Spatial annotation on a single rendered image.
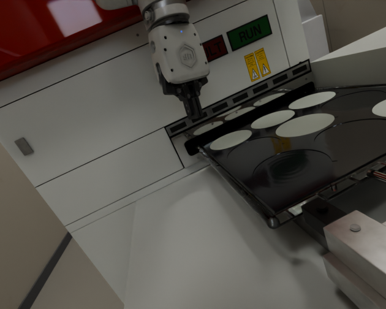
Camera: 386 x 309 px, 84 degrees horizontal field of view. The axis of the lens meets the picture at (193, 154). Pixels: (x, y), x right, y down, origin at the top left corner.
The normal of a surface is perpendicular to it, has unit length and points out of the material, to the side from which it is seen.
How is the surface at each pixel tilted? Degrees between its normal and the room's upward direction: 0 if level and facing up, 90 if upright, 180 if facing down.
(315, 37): 90
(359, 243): 0
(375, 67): 90
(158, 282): 0
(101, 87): 90
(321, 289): 0
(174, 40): 88
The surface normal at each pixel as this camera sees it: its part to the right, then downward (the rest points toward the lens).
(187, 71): 0.58, 0.04
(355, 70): -0.90, 0.43
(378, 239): -0.39, -0.86
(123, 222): 0.20, 0.26
